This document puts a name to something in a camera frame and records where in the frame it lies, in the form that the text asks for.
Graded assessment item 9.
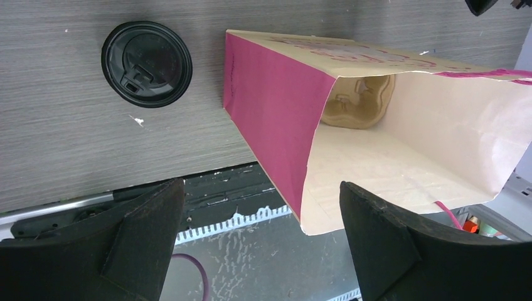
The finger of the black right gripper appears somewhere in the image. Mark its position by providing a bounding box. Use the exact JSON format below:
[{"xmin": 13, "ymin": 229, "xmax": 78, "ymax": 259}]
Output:
[{"xmin": 465, "ymin": 0, "xmax": 497, "ymax": 16}]

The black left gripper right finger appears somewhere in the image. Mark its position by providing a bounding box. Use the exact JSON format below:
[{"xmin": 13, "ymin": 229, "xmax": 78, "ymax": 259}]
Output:
[{"xmin": 339, "ymin": 182, "xmax": 531, "ymax": 300}]

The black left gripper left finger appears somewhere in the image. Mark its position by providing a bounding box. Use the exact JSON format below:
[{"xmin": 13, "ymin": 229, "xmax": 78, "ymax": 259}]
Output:
[{"xmin": 0, "ymin": 178, "xmax": 186, "ymax": 301}]

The yellow pink paper bag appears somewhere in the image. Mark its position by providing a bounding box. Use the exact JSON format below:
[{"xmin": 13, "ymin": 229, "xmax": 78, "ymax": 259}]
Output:
[{"xmin": 223, "ymin": 29, "xmax": 531, "ymax": 235}]

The single brown pulp carrier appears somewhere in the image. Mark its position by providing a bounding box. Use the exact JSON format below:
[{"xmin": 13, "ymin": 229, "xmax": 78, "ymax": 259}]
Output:
[{"xmin": 321, "ymin": 75, "xmax": 396, "ymax": 130}]

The stack of black cup lids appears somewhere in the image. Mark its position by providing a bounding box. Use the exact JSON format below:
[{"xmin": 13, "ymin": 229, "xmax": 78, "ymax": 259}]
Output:
[{"xmin": 101, "ymin": 21, "xmax": 193, "ymax": 108}]

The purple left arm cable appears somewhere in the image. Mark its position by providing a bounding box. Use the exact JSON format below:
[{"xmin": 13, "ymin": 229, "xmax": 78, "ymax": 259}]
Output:
[{"xmin": 170, "ymin": 253, "xmax": 211, "ymax": 301}]

